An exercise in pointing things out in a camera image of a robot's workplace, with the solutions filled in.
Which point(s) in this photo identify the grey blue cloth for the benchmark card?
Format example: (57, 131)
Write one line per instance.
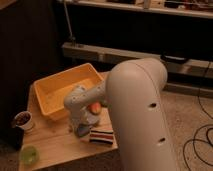
(83, 130)

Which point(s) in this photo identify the wooden table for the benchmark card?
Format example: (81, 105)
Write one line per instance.
(54, 142)

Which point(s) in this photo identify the white cup with brown contents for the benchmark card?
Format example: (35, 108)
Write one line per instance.
(24, 120)

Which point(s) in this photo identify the yellow plastic bin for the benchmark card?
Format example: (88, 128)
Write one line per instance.
(51, 90)

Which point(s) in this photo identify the grey metal shelf rail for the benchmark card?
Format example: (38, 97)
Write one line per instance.
(114, 56)

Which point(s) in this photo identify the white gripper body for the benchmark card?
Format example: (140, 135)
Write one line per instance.
(74, 122)

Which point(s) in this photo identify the orange toy fruit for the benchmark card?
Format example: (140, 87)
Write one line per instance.
(95, 108)

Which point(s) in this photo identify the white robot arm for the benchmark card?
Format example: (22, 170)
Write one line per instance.
(132, 91)

